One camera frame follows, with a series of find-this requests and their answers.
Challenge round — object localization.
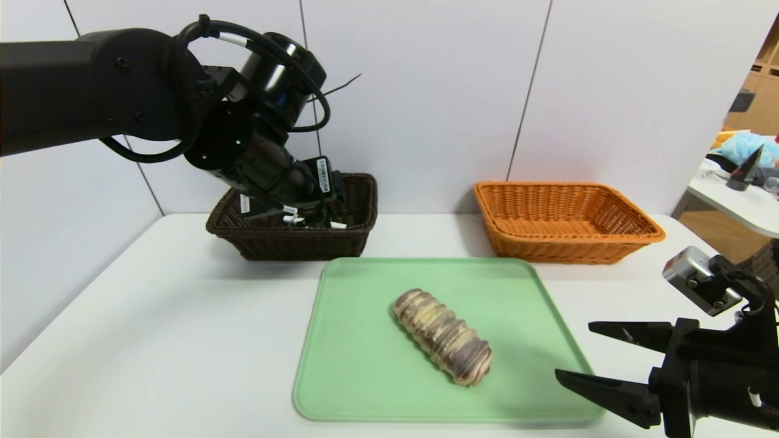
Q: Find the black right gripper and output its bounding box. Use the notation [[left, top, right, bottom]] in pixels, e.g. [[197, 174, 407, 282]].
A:
[[554, 318, 779, 438]]

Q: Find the marbled twisted bread roll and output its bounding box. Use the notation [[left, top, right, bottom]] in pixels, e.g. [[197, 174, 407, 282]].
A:
[[393, 288, 492, 386]]

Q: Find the white marker with black cap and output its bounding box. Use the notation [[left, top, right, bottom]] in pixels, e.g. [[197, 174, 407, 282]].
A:
[[283, 215, 348, 231]]

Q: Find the orange wicker basket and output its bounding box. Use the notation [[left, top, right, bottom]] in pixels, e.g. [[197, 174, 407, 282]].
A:
[[473, 181, 666, 265]]

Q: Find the dark brown wicker basket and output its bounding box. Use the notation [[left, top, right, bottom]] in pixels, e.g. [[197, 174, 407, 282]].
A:
[[205, 173, 379, 262]]

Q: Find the dark woven object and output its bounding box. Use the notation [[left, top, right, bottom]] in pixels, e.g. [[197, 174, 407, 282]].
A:
[[746, 239, 779, 280]]

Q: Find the white side table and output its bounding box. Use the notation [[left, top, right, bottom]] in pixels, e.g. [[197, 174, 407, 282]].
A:
[[685, 159, 779, 240]]

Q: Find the black cone object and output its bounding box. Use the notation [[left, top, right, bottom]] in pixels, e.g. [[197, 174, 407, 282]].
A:
[[726, 145, 764, 191]]

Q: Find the light blue fluffy item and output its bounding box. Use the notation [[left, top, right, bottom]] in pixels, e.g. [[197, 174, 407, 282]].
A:
[[718, 131, 779, 168]]

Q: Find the light green plastic tray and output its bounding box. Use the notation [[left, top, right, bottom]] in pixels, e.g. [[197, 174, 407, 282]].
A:
[[292, 257, 607, 423]]

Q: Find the wooden shelf unit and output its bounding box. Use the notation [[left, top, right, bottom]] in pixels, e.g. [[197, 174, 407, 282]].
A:
[[722, 12, 779, 137]]

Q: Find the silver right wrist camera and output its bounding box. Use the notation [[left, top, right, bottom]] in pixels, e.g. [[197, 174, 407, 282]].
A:
[[662, 246, 743, 316]]

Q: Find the black right camera mount bracket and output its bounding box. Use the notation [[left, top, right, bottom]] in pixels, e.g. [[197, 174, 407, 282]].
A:
[[709, 255, 779, 360]]

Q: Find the black left wrist cable loop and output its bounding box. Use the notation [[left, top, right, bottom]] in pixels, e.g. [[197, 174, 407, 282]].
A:
[[100, 15, 332, 165]]

